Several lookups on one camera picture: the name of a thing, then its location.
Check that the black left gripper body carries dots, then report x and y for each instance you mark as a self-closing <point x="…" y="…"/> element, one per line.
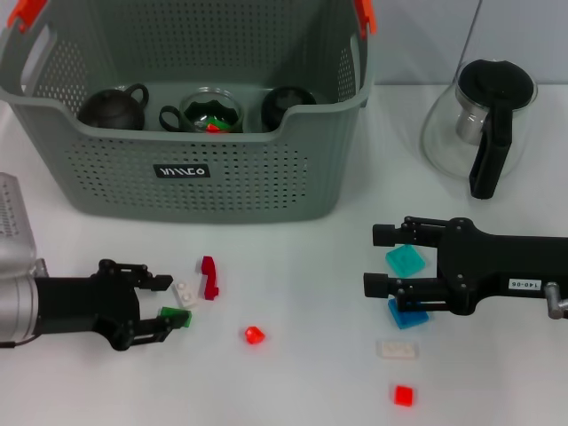
<point x="89" y="306"/>

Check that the red sloped toy brick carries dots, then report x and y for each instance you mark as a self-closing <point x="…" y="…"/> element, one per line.
<point x="254" y="336"/>

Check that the red square toy brick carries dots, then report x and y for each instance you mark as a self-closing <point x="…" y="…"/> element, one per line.
<point x="404" y="395"/>

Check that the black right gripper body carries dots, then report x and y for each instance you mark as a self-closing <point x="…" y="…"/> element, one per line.
<point x="488" y="266"/>

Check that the white toy brick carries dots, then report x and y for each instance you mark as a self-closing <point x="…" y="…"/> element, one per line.
<point x="185" y="295"/>
<point x="397" y="350"/>

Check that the teal square toy plate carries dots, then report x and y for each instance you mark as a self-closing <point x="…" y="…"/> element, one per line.
<point x="406" y="262"/>

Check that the green toy brick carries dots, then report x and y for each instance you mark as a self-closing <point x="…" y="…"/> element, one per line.
<point x="168" y="311"/>
<point x="224" y="124"/>

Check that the grey perforated storage bin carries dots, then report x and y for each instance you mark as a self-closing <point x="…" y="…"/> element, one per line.
<point x="133" y="195"/>

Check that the dark red curved toy piece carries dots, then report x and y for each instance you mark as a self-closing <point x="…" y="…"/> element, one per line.
<point x="208" y="275"/>

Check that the long red toy brick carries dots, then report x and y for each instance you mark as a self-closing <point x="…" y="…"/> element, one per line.
<point x="213" y="128"/>

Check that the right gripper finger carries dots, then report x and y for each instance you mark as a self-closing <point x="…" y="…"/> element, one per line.
<point x="415" y="233"/>
<point x="417" y="295"/>

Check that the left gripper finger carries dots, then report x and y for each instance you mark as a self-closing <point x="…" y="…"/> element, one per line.
<point x="142" y="273"/>
<point x="151" y="330"/>

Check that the black clay teapot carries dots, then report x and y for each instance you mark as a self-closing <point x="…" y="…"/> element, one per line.
<point x="111" y="111"/>

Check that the blue square toy plate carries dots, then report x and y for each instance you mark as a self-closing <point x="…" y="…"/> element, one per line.
<point x="408" y="320"/>

